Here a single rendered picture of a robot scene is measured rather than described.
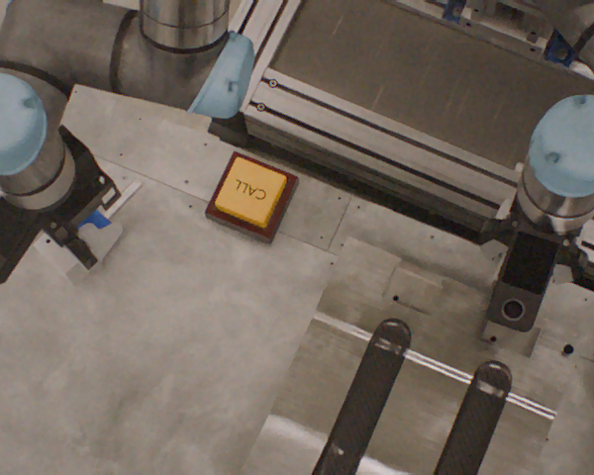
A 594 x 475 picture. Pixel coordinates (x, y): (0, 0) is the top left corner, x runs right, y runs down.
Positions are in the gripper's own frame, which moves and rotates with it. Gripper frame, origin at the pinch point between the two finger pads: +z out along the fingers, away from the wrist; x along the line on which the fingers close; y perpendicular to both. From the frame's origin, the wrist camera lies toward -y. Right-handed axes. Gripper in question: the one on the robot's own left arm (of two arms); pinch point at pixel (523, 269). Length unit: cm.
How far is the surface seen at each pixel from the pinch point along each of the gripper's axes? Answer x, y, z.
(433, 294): 7.8, -6.4, -1.7
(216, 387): 26.0, -22.8, 4.6
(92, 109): 52, 2, 5
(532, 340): -3.3, -7.3, -1.7
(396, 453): 5.5, -23.3, -3.7
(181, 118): 64, 29, 85
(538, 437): -6.8, -16.8, -4.0
